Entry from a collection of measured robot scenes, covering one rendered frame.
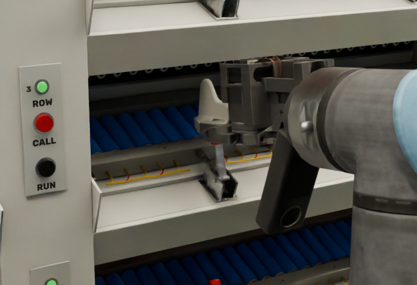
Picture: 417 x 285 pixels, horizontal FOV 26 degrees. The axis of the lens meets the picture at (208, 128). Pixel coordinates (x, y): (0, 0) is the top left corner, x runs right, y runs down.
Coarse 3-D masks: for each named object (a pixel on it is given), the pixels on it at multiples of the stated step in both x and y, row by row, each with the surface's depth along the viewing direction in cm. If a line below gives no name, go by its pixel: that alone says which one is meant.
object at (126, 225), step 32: (352, 64) 123; (96, 96) 104; (256, 160) 105; (96, 192) 87; (128, 192) 95; (160, 192) 96; (192, 192) 97; (256, 192) 99; (320, 192) 103; (352, 192) 107; (96, 224) 88; (128, 224) 91; (160, 224) 93; (192, 224) 95; (224, 224) 98; (256, 224) 101; (96, 256) 91; (128, 256) 93
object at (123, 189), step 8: (264, 160) 104; (232, 168) 101; (240, 168) 102; (248, 168) 103; (176, 176) 98; (184, 176) 98; (192, 176) 99; (200, 176) 99; (128, 184) 95; (136, 184) 95; (144, 184) 96; (152, 184) 96; (160, 184) 97; (104, 192) 93; (112, 192) 94; (120, 192) 95
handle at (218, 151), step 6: (216, 144) 97; (216, 150) 97; (222, 150) 97; (216, 156) 97; (222, 156) 97; (216, 162) 97; (222, 162) 97; (222, 168) 97; (216, 174) 98; (222, 174) 97
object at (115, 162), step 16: (160, 144) 99; (176, 144) 100; (192, 144) 101; (208, 144) 101; (224, 144) 102; (96, 160) 95; (112, 160) 95; (128, 160) 96; (144, 160) 97; (160, 160) 99; (176, 160) 100; (192, 160) 101; (240, 160) 102; (96, 176) 95; (112, 176) 96; (128, 176) 96; (144, 176) 96
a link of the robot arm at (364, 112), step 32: (352, 96) 71; (384, 96) 68; (416, 96) 66; (320, 128) 74; (352, 128) 70; (384, 128) 67; (416, 128) 65; (352, 160) 72; (384, 160) 68; (416, 160) 65; (384, 192) 68; (416, 192) 67
